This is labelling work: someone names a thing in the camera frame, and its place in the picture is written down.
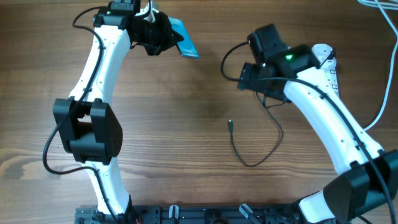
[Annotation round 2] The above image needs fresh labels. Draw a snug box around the blue screen smartphone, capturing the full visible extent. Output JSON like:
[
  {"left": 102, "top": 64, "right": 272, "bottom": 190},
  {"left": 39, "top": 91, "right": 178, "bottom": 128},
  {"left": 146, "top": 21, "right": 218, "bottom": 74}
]
[{"left": 169, "top": 17, "right": 199, "bottom": 58}]

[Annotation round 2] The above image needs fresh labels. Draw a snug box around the black charger cable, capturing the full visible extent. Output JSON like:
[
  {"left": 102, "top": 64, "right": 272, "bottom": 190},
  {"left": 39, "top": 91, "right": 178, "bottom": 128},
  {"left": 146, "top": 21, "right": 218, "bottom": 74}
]
[{"left": 228, "top": 48, "right": 336, "bottom": 168}]

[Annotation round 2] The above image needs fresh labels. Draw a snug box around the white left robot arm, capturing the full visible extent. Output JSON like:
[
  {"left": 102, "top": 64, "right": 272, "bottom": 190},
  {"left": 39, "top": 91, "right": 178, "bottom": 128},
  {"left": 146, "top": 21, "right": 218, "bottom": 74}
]
[{"left": 53, "top": 1, "right": 188, "bottom": 223}]

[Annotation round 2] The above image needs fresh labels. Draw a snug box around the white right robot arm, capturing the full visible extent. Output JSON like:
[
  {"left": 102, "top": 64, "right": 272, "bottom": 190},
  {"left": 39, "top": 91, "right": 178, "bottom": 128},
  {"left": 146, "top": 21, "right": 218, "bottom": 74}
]
[{"left": 238, "top": 24, "right": 397, "bottom": 223}]

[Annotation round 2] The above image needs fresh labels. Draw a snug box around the white power strip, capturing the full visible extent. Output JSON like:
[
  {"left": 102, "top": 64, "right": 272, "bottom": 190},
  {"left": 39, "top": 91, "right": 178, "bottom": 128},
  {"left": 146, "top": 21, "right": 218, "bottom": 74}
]
[{"left": 312, "top": 44, "right": 340, "bottom": 97}]

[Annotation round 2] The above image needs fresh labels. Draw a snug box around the white power strip cable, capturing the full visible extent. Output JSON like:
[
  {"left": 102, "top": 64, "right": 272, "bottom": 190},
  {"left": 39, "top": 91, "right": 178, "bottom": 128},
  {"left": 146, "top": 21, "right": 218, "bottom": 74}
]
[{"left": 362, "top": 0, "right": 398, "bottom": 131}]

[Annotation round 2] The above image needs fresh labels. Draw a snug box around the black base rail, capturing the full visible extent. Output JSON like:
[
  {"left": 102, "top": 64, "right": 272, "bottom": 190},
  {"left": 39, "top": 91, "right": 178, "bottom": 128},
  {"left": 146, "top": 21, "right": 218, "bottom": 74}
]
[{"left": 75, "top": 203, "right": 306, "bottom": 224}]

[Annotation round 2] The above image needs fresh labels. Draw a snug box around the white cable top right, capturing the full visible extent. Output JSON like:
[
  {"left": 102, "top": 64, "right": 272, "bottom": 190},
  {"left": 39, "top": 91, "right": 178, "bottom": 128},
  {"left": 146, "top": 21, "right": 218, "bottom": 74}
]
[{"left": 356, "top": 0, "right": 398, "bottom": 11}]

